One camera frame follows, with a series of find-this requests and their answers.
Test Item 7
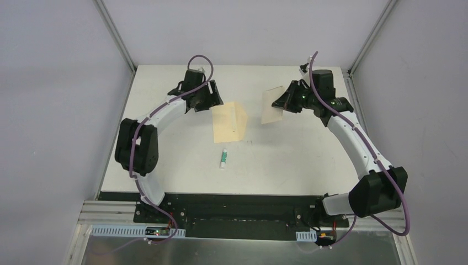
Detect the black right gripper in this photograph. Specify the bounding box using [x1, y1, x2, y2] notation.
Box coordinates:
[272, 81, 318, 114]

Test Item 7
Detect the cream paper envelope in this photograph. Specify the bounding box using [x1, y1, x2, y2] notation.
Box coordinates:
[210, 102, 248, 144]

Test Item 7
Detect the green white glue stick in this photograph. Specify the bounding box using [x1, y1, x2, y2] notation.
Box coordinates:
[220, 149, 228, 169]

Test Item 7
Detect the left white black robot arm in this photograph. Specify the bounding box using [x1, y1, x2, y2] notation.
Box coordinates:
[114, 69, 223, 224]

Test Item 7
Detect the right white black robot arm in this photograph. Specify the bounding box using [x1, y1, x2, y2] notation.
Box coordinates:
[272, 70, 408, 226]

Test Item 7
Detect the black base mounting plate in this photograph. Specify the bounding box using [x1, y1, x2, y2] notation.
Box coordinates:
[133, 193, 350, 241]

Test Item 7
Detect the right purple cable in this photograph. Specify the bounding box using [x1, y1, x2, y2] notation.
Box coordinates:
[296, 51, 411, 254]

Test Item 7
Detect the purple cable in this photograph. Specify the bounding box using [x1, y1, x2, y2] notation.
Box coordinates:
[296, 51, 411, 254]
[130, 55, 215, 246]

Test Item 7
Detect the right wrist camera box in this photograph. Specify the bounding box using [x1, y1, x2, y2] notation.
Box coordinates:
[299, 63, 309, 75]

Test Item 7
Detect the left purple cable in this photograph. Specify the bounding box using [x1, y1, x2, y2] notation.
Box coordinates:
[130, 55, 215, 246]

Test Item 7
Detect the right white cable duct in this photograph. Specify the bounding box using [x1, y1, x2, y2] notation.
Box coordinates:
[295, 230, 317, 242]

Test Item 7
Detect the white cable duct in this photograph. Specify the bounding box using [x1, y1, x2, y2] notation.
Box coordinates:
[295, 230, 317, 242]
[91, 225, 186, 239]

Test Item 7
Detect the left white cable duct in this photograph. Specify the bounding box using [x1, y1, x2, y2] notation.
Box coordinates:
[91, 225, 186, 239]

